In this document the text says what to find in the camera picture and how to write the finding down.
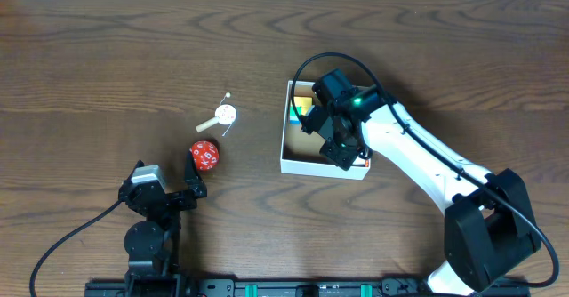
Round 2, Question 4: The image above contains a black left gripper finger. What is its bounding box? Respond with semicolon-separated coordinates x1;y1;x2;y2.
131;160;145;175
184;151;207;195

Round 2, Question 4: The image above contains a red polyhedral die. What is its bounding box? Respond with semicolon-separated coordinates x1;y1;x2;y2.
190;140;220;171

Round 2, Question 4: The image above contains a colourful puzzle cube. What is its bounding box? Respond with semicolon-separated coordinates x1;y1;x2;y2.
289;96;313;125

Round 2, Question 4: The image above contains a small white rattle drum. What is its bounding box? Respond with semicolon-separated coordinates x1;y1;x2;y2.
196;92;237;137

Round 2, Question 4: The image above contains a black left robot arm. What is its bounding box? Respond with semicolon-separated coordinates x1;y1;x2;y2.
118;153;207;297

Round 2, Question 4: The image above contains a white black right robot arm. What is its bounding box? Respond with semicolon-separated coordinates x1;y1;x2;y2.
301;69;542;295

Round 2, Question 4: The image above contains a white cardboard box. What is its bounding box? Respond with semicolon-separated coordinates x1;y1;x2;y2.
279;80;371;181

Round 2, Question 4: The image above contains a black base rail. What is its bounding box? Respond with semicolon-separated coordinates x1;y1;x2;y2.
84;277;533;297

